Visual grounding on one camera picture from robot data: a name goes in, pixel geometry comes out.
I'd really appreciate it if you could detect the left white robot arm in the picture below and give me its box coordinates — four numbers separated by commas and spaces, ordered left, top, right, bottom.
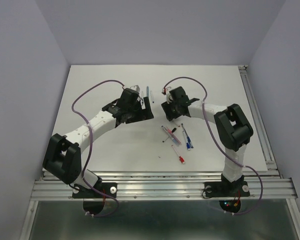
42, 88, 154, 197

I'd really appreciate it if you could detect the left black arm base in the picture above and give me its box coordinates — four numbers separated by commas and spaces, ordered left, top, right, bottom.
69, 182, 120, 218

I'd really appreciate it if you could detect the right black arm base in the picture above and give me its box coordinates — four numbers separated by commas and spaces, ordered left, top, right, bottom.
201, 181, 251, 214

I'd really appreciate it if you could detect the red transparent pen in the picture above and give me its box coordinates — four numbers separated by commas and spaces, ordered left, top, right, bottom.
161, 125, 182, 146

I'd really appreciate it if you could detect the aluminium rail frame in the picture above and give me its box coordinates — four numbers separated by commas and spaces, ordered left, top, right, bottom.
20, 168, 300, 240

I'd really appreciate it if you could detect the black cap marker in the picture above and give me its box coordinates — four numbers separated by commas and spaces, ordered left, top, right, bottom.
162, 127, 177, 143
150, 90, 155, 103

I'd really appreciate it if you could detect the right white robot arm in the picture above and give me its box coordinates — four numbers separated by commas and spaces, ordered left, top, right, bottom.
161, 86, 254, 195

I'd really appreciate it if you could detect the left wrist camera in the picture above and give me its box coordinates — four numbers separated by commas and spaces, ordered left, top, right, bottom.
130, 85, 140, 93

